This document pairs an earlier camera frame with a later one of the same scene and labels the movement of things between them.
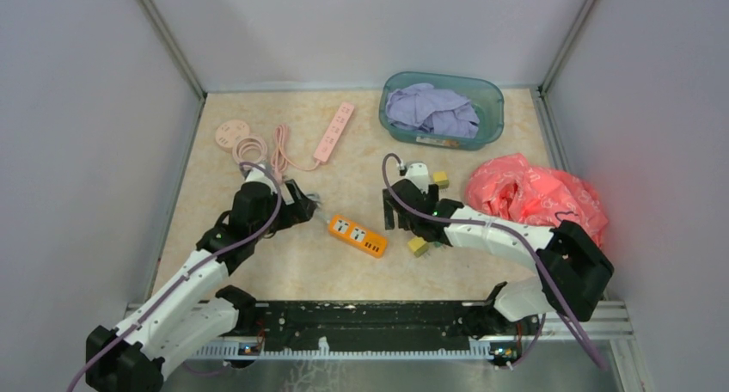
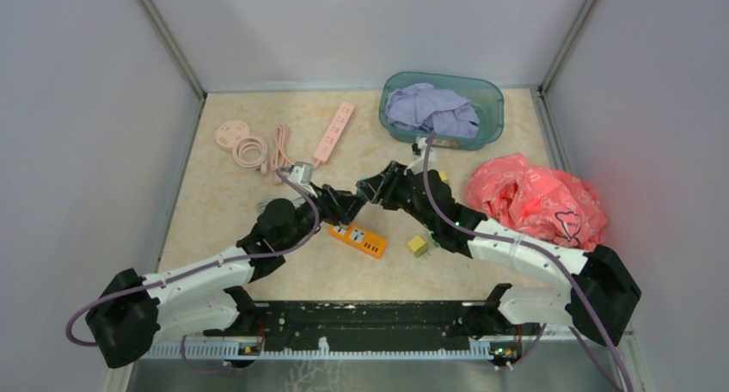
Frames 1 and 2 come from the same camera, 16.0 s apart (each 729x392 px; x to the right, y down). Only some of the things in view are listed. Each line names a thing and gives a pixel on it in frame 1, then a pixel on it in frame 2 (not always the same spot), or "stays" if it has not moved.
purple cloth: x=425 y=107 stays
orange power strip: x=358 y=235 stays
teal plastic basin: x=483 y=94 stays
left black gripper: x=299 y=211 → x=338 y=205
